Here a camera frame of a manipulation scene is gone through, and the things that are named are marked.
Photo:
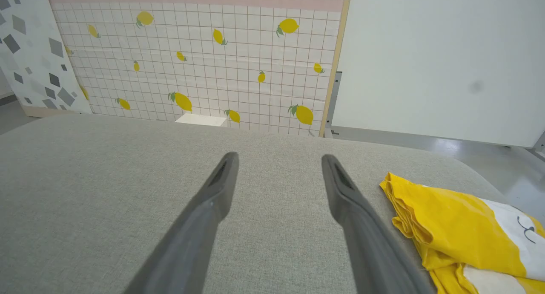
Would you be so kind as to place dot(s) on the grey metal partition leg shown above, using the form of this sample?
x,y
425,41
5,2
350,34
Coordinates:
x,y
540,142

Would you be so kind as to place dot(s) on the grey squares print panel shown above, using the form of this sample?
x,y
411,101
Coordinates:
x,y
34,51

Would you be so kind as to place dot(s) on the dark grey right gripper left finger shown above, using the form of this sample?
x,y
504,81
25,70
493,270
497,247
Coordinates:
x,y
196,234

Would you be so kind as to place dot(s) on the white rectangular box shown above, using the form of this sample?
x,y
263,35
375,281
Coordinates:
x,y
200,119

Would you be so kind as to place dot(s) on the yellow and white garment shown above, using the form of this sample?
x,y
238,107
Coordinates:
x,y
460,226

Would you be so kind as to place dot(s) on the white partition board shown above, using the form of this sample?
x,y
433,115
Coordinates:
x,y
425,51

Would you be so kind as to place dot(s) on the lemon print grid panel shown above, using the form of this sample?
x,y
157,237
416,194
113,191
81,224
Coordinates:
x,y
213,72

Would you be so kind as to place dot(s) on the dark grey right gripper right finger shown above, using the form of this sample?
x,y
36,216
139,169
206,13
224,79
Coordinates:
x,y
370,251

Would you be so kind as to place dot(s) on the grey metal panel support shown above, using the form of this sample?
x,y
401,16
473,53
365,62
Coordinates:
x,y
336,98

